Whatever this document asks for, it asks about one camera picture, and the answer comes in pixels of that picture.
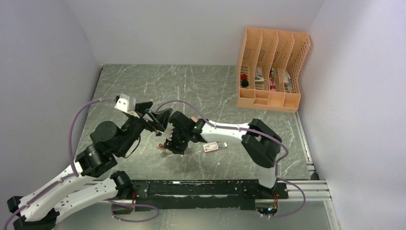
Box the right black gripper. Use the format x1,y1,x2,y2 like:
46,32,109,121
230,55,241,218
164,126,190,155

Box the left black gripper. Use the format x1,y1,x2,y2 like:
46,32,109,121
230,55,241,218
118,101,173,155

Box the red white staple box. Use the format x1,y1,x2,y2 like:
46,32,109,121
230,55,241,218
203,142,228,153

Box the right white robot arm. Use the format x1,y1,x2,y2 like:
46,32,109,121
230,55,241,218
160,111,282,198

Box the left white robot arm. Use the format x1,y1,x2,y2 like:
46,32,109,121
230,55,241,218
4,98,172,230

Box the red black item in organizer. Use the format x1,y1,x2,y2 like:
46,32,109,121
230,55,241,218
240,74,249,88

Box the pink items in organizer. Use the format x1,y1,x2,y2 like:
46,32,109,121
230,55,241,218
254,67,293,93

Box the orange file organizer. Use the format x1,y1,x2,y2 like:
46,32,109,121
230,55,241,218
236,27,311,113

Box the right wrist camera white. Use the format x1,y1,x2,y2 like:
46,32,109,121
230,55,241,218
163,123,174,141

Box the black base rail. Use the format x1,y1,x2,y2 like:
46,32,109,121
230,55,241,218
113,179,289,211

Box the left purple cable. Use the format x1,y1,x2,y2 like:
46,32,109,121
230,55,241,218
3,97,160,230

